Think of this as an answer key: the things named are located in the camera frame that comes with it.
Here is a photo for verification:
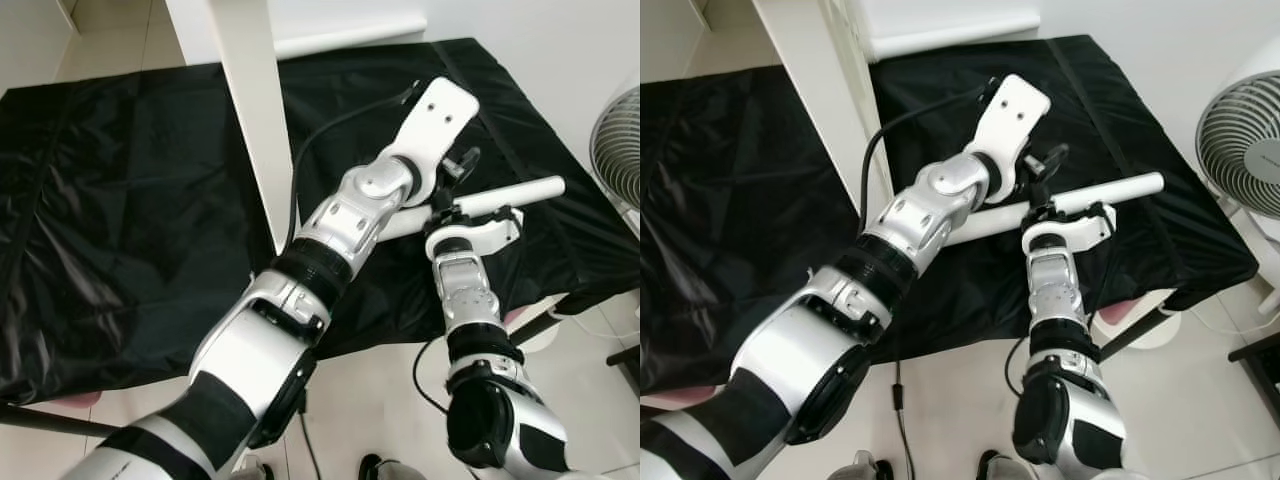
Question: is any white round stand base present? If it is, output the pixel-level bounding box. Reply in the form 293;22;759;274
518;318;563;353
1095;290;1183;351

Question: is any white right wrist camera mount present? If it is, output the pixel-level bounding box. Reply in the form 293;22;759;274
1019;203;1117;258
424;207;524;264

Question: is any white floor cable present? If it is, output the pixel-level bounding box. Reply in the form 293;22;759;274
558;308;641;343
1175;303;1280;339

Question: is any black low shelf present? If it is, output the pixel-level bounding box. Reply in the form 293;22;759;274
1228;335;1280;393
605;345;641;393

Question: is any white round fan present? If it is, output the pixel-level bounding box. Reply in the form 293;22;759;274
1195;45;1280;221
589;85;641;213

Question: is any black metal table leg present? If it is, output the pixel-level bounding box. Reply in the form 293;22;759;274
1098;308;1178;363
0;402;123;439
508;308;573;348

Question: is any white plastic table top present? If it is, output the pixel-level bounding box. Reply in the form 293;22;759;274
750;0;897;229
165;0;296;256

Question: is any black table cloth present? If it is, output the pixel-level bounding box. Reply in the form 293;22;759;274
0;38;641;406
640;35;1259;396

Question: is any white grey floor appliance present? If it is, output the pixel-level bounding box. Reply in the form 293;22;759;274
1232;210;1280;313

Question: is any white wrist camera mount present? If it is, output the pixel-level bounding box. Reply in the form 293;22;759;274
966;73;1052;197
424;207;524;264
1019;203;1117;258
385;77;479;206

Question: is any grey right robot leg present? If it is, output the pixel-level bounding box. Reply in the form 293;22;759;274
358;453;423;480
973;450;1043;480

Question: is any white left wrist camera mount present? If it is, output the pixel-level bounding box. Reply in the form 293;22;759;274
385;77;479;206
966;73;1052;197

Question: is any white plastic table leg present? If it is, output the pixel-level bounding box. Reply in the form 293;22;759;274
945;172;1167;247
868;10;1043;64
380;175;567;243
273;14;429;59

